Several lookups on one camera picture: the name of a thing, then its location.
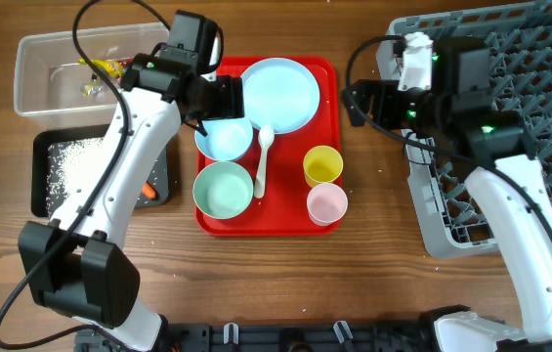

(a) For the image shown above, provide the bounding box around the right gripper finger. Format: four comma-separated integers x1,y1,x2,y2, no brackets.
342,97,378,127
346,79,378,101

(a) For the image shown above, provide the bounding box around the light blue bowl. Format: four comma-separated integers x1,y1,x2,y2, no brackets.
194,117,254,161

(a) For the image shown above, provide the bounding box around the yellow plastic cup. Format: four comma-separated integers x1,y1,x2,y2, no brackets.
303,145,344,188

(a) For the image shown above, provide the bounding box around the pink plastic cup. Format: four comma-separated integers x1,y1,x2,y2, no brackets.
307,183,349,226

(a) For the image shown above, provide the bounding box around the mint green bowl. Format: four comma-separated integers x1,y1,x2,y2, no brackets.
192,161,253,220

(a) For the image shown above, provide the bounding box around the yellow candy wrapper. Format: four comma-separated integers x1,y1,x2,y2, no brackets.
80,60,129,96

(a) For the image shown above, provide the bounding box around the orange carrot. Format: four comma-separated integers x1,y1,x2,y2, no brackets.
142,182,158,200

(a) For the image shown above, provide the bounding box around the white rice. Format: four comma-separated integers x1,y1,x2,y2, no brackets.
45,137,170,217

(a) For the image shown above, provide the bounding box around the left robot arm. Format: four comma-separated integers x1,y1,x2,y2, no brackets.
18,11,243,351

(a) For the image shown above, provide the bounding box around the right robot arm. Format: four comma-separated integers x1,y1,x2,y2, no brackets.
342,32,552,351

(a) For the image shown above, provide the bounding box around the grey dishwasher rack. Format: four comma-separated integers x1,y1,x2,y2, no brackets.
388,1,552,259

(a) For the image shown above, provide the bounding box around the clear plastic waste bin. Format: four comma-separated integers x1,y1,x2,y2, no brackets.
14,22,168,130

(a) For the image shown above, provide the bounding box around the white plastic spoon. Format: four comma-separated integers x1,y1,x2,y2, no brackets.
254,125,275,198

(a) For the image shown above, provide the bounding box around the light blue plate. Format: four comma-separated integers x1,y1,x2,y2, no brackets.
240,58,320,134

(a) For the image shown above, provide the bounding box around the red serving tray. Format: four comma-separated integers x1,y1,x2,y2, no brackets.
195,56,341,237

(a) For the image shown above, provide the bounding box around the black plastic tray bin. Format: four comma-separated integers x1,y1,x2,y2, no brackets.
30,124,174,218

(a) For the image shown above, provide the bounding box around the right black cable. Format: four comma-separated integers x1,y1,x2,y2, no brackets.
341,34,552,319

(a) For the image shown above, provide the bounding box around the black cable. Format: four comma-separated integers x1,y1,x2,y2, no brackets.
341,34,552,319
0,0,179,351

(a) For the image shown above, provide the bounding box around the left black cable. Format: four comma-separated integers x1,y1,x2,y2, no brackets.
0,0,179,351

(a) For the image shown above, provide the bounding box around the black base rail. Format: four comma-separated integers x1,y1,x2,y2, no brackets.
74,320,439,352

